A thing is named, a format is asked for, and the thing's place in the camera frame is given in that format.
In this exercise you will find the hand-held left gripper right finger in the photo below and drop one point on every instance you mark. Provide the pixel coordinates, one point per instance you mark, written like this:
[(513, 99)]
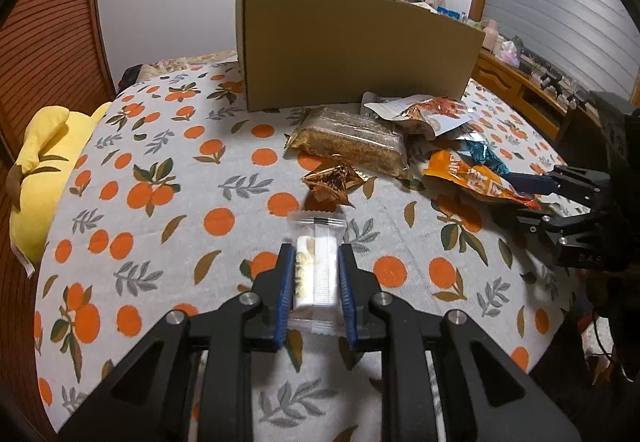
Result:
[(347, 292)]

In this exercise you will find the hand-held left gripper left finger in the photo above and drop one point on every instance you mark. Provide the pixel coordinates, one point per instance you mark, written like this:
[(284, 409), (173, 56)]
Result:
[(285, 292)]

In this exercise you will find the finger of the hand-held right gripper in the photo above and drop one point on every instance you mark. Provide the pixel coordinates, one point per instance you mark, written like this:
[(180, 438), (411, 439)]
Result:
[(530, 182), (540, 223)]

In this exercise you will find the white clear-wrapped snack packet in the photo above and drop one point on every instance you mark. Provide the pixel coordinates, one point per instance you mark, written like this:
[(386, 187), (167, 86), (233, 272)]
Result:
[(315, 267)]

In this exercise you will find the blue foil snack packet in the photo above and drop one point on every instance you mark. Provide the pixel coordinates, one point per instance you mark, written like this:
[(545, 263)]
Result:
[(482, 155)]

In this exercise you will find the orange snack packet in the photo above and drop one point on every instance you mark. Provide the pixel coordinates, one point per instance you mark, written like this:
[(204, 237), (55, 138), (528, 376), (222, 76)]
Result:
[(465, 175)]

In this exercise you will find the bronze foil snack packet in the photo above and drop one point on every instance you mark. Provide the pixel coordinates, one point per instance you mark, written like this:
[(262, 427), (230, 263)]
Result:
[(332, 182)]

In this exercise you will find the brown cardboard box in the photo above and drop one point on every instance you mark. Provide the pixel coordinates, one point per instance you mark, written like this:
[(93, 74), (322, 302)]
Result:
[(350, 52)]

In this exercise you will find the wooden cabinet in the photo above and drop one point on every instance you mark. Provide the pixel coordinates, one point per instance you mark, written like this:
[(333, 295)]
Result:
[(505, 77)]

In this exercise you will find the white and red snack pouch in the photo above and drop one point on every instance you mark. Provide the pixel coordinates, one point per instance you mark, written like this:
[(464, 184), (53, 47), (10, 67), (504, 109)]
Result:
[(425, 115)]

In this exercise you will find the orange-fruit printed blanket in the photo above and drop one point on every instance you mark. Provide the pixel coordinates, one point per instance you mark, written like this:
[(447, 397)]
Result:
[(175, 222)]

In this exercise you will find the brown cake bar packet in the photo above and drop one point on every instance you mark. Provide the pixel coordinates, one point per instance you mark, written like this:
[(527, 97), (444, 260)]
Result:
[(350, 142)]

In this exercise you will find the patterned bedding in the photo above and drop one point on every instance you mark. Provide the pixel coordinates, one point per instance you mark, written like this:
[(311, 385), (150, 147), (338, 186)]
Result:
[(165, 65)]

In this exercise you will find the yellow plush toy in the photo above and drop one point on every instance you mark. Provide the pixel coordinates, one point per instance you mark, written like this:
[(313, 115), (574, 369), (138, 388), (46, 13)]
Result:
[(45, 157)]

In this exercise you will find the brown slatted wardrobe door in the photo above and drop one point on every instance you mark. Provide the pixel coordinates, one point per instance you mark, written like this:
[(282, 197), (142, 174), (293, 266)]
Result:
[(45, 32)]

